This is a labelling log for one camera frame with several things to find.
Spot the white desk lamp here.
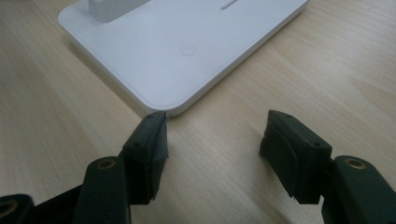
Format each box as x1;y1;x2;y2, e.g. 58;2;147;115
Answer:
57;0;310;118

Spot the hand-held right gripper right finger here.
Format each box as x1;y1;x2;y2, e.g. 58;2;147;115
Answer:
259;109;333;205

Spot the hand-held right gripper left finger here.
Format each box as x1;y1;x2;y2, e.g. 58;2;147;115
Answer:
120;110;171;206

